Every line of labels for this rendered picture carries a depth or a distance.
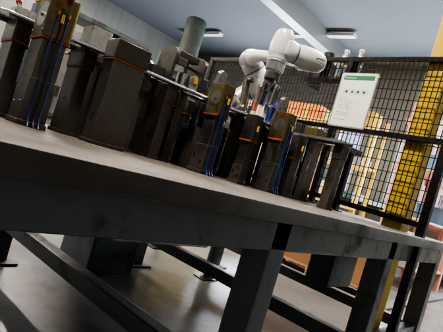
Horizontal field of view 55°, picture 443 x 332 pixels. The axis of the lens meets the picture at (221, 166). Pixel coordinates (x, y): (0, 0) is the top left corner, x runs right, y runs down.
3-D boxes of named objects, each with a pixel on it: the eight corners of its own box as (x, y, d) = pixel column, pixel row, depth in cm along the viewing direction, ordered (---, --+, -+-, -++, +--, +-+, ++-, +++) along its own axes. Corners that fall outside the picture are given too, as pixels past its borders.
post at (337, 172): (325, 209, 180) (345, 143, 180) (316, 206, 183) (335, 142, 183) (331, 211, 183) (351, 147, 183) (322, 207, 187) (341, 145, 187)
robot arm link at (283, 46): (271, 54, 195) (296, 64, 198) (280, 22, 195) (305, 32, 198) (263, 58, 205) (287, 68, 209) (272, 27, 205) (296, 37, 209)
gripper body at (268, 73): (285, 75, 201) (279, 93, 201) (271, 74, 207) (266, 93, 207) (275, 69, 196) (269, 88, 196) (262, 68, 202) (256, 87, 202)
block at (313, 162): (296, 199, 204) (318, 128, 204) (285, 195, 210) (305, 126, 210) (306, 202, 209) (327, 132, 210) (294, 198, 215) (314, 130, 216)
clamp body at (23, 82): (16, 125, 108) (57, -11, 108) (2, 119, 118) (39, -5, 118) (49, 134, 114) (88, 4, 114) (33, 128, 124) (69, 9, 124)
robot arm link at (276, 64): (275, 64, 208) (272, 76, 208) (264, 56, 202) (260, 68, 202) (289, 64, 201) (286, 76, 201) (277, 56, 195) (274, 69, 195)
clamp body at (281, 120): (270, 194, 174) (295, 113, 175) (250, 188, 183) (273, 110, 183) (280, 197, 179) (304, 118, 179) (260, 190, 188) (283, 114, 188)
